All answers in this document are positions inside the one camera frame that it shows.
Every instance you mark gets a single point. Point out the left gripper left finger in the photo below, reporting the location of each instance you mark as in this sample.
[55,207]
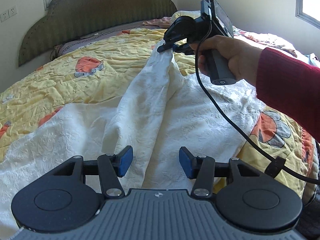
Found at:
[112,167]

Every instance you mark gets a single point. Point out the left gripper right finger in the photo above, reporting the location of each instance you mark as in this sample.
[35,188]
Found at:
[200,169]

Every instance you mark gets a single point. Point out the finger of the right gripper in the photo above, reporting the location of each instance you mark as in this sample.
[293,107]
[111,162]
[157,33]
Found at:
[168,43]
[183,48]

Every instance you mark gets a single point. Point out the white textured pants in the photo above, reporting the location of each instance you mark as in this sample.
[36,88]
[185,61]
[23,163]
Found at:
[160,112]

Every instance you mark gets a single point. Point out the red sleeved right forearm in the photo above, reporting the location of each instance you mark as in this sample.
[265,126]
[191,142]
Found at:
[291,87]

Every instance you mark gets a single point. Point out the person right hand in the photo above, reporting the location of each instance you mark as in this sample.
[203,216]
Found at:
[242,58]

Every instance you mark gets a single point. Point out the folded floral blanket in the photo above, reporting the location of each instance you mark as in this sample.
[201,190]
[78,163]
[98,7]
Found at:
[257,40]

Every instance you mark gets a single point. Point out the yellow carrot print quilt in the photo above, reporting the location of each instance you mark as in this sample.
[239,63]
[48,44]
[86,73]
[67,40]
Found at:
[92,74]

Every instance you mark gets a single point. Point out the green upholstered headboard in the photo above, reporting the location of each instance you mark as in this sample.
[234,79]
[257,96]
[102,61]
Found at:
[67,20]

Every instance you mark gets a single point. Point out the side window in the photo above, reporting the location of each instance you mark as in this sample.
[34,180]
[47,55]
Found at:
[308,10]

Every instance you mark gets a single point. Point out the grey striped pillow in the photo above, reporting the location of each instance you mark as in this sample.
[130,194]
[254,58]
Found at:
[67,47]

